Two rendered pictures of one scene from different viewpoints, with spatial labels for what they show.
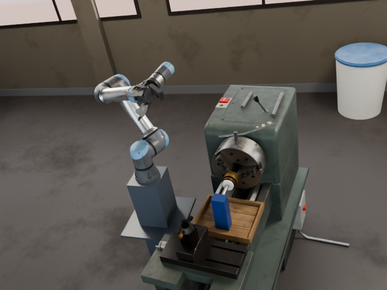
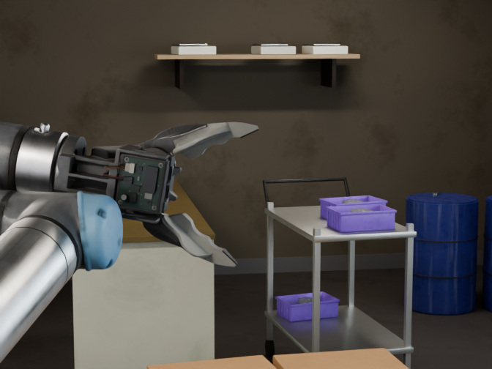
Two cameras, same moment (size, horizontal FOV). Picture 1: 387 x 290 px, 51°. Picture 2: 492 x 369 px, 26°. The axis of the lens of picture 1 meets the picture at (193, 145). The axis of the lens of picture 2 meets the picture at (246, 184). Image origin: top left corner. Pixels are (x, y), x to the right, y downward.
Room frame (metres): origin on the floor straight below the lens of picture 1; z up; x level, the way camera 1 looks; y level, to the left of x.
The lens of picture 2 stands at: (2.34, 1.20, 1.90)
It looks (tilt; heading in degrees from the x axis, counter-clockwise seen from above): 8 degrees down; 238
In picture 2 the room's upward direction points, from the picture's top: straight up
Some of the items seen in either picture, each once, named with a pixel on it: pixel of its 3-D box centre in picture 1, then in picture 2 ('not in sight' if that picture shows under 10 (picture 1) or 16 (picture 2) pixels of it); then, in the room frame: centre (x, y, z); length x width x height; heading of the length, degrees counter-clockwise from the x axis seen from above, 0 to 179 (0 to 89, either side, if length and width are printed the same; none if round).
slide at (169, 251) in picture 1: (203, 254); not in sight; (1.47, 0.06, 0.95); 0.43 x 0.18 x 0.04; 61
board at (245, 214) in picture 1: (228, 217); not in sight; (1.76, -0.12, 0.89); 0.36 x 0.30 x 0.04; 61
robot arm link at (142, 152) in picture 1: (141, 153); not in sight; (2.04, 0.31, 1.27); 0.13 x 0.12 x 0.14; 134
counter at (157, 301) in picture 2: not in sight; (132, 263); (-0.65, -4.98, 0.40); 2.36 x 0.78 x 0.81; 67
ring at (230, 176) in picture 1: (230, 179); not in sight; (1.86, -0.18, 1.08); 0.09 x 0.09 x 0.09; 61
